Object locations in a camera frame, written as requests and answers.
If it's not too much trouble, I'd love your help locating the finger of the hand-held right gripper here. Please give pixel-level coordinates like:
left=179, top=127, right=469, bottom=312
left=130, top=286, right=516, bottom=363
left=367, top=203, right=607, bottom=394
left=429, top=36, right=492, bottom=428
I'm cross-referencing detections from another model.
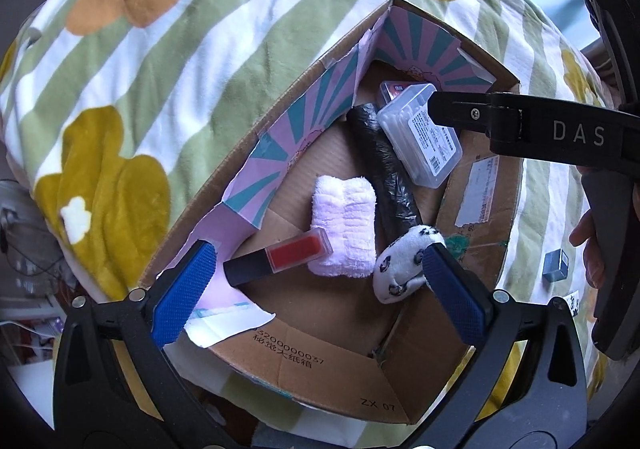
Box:
left=426, top=91, right=521, bottom=142

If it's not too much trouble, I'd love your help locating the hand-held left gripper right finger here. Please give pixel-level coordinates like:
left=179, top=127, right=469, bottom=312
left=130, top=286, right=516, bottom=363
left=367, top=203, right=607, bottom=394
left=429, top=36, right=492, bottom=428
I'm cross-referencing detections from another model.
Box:
left=399, top=243, right=588, bottom=449

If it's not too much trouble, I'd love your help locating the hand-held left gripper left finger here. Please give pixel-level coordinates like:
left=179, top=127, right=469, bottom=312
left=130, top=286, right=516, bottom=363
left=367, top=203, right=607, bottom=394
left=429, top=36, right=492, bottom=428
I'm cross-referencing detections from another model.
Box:
left=52, top=239, right=239, bottom=449

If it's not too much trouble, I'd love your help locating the clear plastic swab box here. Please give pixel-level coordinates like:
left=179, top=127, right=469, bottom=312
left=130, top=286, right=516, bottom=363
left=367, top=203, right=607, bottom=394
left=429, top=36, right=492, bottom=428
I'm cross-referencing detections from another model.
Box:
left=376, top=83, right=463, bottom=190

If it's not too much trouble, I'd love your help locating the white panda toy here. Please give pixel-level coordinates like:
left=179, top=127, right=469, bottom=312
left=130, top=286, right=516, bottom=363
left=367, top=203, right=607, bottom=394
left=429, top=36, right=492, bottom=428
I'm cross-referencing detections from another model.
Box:
left=372, top=225, right=447, bottom=305

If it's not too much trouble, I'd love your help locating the black garbage bag roll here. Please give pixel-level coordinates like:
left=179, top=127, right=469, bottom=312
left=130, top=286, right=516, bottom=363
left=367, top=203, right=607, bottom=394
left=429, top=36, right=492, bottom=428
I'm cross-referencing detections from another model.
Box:
left=346, top=103, right=426, bottom=242

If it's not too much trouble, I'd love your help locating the red lip gloss tube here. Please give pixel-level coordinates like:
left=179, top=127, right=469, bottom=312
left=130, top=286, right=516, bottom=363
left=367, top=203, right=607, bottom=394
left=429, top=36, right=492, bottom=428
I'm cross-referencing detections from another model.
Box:
left=222, top=227, right=334, bottom=288

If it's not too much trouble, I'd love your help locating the pink towel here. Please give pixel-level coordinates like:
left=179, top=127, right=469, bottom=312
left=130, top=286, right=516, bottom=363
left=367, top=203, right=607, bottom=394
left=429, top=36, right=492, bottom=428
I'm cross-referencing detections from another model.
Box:
left=306, top=174, right=378, bottom=279

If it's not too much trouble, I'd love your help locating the cardboard box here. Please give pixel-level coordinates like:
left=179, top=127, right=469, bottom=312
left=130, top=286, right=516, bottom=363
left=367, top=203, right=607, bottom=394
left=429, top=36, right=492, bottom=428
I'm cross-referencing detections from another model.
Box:
left=137, top=0, right=523, bottom=426

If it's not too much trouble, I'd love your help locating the person's right hand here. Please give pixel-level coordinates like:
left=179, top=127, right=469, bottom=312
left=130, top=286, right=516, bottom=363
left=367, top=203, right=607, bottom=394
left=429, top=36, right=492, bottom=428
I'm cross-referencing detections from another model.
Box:
left=569, top=209, right=609, bottom=286

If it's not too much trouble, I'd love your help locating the small grey box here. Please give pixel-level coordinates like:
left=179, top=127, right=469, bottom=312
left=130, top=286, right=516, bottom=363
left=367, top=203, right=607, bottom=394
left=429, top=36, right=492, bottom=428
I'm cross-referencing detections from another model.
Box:
left=542, top=249, right=571, bottom=285

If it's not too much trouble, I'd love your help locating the floral striped blanket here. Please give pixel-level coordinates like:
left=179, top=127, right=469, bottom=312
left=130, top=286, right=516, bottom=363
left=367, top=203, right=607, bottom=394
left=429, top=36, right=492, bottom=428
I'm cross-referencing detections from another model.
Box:
left=0, top=0, right=621, bottom=449

